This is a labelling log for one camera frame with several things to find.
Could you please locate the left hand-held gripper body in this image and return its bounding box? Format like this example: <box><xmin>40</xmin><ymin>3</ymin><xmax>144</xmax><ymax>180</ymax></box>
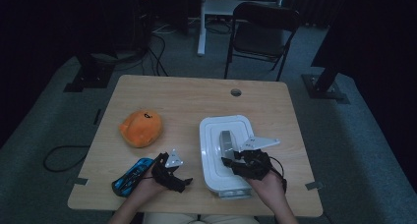
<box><xmin>150</xmin><ymin>148</ymin><xmax>185</xmax><ymax>194</ymax></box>

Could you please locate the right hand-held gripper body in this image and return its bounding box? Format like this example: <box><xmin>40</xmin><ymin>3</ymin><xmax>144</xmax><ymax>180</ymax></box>
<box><xmin>234</xmin><ymin>136</ymin><xmax>281</xmax><ymax>181</ymax></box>

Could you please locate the clear plastic storage box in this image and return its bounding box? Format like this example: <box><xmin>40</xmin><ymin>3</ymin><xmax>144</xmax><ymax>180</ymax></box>
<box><xmin>209</xmin><ymin>184</ymin><xmax>254</xmax><ymax>199</ymax></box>

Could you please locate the blue toy car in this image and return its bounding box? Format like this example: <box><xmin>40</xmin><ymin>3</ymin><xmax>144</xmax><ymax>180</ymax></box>
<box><xmin>111</xmin><ymin>157</ymin><xmax>155</xmax><ymax>198</ymax></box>

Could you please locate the orange plush toy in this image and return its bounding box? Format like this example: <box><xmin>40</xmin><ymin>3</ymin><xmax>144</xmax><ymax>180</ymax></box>
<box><xmin>118</xmin><ymin>109</ymin><xmax>164</xmax><ymax>149</ymax></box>

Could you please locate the person's left hand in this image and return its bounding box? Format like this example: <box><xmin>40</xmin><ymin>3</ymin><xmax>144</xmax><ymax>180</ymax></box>
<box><xmin>129</xmin><ymin>176</ymin><xmax>171</xmax><ymax>207</ymax></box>

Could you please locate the person's right hand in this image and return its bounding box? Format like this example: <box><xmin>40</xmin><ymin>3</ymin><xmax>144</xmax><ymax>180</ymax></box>
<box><xmin>247</xmin><ymin>171</ymin><xmax>286</xmax><ymax>207</ymax></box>

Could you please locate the black stand base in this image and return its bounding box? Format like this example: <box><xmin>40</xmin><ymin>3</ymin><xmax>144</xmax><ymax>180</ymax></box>
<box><xmin>63</xmin><ymin>51</ymin><xmax>116</xmax><ymax>93</ymax></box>
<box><xmin>301</xmin><ymin>55</ymin><xmax>350</xmax><ymax>105</ymax></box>

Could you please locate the black folding chair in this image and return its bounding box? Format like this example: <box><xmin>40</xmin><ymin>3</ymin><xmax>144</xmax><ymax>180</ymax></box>
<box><xmin>223</xmin><ymin>1</ymin><xmax>301</xmax><ymax>83</ymax></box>

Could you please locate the dark computer tower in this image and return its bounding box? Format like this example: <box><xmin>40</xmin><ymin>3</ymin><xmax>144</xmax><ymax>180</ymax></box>
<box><xmin>132</xmin><ymin>0</ymin><xmax>155</xmax><ymax>52</ymax></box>

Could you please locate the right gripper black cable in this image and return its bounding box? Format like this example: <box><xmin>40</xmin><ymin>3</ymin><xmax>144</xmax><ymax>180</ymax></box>
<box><xmin>268</xmin><ymin>155</ymin><xmax>288</xmax><ymax>194</ymax></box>

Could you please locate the bundle of black floor cables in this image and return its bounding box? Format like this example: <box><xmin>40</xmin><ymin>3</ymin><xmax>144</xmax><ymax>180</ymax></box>
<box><xmin>114</xmin><ymin>31</ymin><xmax>170</xmax><ymax>78</ymax></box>

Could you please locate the black floor cable loop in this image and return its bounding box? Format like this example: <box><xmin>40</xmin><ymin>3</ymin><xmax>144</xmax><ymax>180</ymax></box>
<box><xmin>42</xmin><ymin>144</ymin><xmax>91</xmax><ymax>173</ymax></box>

